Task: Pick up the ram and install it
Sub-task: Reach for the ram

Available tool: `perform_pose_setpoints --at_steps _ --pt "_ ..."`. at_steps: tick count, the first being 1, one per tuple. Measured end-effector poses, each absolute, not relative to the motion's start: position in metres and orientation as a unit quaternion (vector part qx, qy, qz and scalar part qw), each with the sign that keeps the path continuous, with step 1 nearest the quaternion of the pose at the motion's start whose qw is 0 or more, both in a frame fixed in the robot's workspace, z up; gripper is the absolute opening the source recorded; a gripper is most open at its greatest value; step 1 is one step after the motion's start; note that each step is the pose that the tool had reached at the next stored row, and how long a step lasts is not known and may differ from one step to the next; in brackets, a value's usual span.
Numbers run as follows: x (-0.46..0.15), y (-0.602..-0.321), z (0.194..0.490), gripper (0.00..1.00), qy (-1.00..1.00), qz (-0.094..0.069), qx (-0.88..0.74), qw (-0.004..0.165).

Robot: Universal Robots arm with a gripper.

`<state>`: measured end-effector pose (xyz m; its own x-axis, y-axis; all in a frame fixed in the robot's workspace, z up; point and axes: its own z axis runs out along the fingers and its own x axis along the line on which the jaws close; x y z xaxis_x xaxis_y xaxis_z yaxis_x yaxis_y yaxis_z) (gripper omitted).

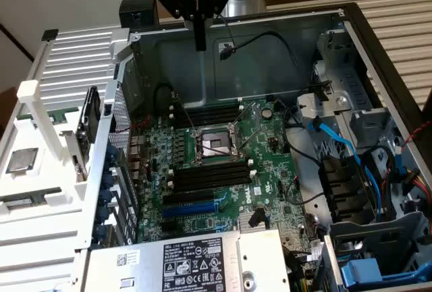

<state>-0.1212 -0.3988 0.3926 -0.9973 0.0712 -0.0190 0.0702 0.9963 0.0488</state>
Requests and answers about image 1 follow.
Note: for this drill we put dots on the blue plastic latch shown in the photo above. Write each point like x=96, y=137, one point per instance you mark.
x=361, y=271

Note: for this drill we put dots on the CPU socket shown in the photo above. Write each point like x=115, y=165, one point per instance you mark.
x=216, y=143

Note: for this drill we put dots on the short black expansion slot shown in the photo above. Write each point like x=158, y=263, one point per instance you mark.
x=171, y=226

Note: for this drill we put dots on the silver power supply with label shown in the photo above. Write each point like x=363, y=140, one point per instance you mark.
x=152, y=265

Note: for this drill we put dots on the open black PC case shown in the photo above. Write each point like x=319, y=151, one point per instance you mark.
x=189, y=69

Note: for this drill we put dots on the black RAM slot white clips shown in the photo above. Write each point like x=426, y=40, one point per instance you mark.
x=206, y=104
x=211, y=168
x=206, y=114
x=212, y=178

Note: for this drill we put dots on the black graphics card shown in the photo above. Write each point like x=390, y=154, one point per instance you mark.
x=88, y=120

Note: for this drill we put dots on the long black expansion slot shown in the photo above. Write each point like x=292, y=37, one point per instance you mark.
x=189, y=197

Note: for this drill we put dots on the silver CPU chip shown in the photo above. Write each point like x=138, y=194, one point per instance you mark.
x=22, y=160

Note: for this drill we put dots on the thin metal locking lever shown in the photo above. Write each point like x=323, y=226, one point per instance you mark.
x=185, y=115
x=251, y=133

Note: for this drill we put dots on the silver chipset heat sink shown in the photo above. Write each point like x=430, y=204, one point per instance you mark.
x=245, y=220

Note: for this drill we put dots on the black box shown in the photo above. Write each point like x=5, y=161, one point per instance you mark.
x=138, y=12

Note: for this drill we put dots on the grey plastic bracket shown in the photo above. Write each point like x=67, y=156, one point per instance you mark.
x=381, y=234

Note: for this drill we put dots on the round coin battery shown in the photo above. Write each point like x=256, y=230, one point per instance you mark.
x=267, y=113

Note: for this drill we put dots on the green motherboard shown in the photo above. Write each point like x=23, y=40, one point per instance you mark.
x=270, y=160

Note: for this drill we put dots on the silver metal drive cage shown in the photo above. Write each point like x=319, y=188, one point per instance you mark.
x=351, y=79

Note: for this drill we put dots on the grey disk bay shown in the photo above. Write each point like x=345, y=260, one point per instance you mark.
x=315, y=106

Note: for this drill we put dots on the white plastic parts rack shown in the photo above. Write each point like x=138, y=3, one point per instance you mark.
x=33, y=185

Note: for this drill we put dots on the long blue expansion slot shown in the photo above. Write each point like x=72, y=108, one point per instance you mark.
x=189, y=210

